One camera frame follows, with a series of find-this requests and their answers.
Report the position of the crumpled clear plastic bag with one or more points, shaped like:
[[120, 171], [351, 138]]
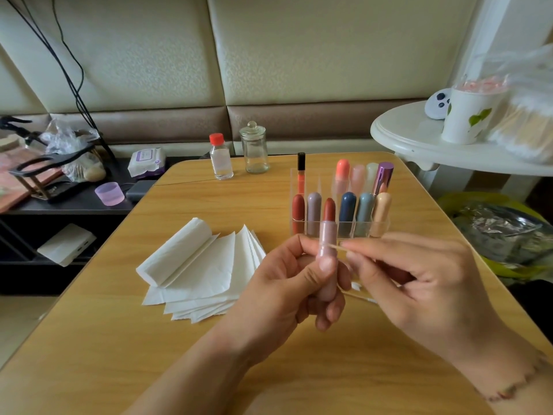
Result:
[[67, 134]]

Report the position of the white tissue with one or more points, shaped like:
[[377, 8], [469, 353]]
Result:
[[175, 250]]

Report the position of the glass jar with lid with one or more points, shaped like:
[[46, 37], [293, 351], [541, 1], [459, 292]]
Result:
[[254, 148]]

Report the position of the black clip tool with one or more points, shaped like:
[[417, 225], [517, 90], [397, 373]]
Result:
[[13, 123]]

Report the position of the white round side table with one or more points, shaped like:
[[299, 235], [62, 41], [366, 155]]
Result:
[[410, 138]]

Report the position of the yellow-green bin with bag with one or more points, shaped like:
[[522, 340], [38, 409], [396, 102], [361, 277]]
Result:
[[505, 237]]

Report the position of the red lipstick mauve tube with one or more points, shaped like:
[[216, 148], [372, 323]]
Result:
[[314, 211]]

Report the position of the person's right hand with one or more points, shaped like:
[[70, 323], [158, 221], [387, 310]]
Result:
[[436, 294]]

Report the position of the red lipstick dusty pink tube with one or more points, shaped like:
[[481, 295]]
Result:
[[327, 233]]

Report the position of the small purple plastic cup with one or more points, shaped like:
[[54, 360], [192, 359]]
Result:
[[110, 194]]

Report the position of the person's right forearm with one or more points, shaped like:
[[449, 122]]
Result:
[[523, 389]]

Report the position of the clear bottle red cap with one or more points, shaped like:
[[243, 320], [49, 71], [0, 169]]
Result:
[[221, 157]]

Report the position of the wet wipes pack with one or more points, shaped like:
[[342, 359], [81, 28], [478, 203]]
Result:
[[147, 162]]

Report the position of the thin wooden cotton swab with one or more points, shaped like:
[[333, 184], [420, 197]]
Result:
[[335, 248], [363, 295]]

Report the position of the person's left forearm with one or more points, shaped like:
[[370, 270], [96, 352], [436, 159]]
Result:
[[186, 389]]

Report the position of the white power bank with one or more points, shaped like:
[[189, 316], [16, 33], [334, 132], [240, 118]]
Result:
[[66, 244]]

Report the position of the white panda figure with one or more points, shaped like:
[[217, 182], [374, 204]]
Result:
[[437, 104]]

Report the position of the beige padded backrest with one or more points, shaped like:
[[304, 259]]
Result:
[[346, 47]]

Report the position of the stack of white tissues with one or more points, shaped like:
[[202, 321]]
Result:
[[203, 276]]

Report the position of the pink tray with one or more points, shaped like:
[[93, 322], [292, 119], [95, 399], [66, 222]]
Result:
[[15, 184]]

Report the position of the white mug green leaf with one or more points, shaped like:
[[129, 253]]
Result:
[[471, 115]]

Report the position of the person's left hand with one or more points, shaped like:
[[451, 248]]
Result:
[[276, 302]]

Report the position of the black low shelf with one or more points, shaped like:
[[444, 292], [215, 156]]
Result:
[[78, 207]]

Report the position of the clear acrylic lipstick organizer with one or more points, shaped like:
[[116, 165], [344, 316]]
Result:
[[347, 211]]

